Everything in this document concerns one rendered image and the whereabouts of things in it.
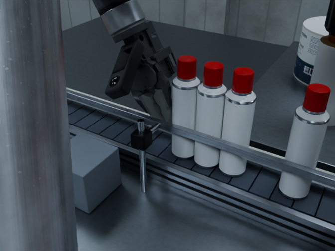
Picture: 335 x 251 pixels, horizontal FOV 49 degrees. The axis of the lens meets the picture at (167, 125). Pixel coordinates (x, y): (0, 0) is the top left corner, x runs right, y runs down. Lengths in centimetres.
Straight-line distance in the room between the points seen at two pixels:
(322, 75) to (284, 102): 16
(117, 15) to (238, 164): 35
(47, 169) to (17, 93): 4
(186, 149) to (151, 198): 12
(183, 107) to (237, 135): 11
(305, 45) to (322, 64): 23
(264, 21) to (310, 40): 196
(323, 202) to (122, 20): 47
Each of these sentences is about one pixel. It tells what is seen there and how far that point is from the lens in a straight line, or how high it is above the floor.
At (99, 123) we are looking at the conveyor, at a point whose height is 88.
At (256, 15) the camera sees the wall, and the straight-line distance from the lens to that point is 299.
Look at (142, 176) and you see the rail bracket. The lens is 70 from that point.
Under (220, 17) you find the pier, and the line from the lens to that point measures 286.
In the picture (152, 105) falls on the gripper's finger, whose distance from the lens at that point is 72.
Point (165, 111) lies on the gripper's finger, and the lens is 71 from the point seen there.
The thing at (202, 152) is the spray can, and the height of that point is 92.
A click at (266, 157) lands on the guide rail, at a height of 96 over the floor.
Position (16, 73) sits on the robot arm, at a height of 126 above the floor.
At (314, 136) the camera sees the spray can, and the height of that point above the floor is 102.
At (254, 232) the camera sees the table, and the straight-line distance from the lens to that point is 68.
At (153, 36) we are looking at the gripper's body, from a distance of 74.
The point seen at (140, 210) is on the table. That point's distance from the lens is 70.
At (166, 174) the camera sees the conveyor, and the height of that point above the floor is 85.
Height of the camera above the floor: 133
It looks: 33 degrees down
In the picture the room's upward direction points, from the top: straight up
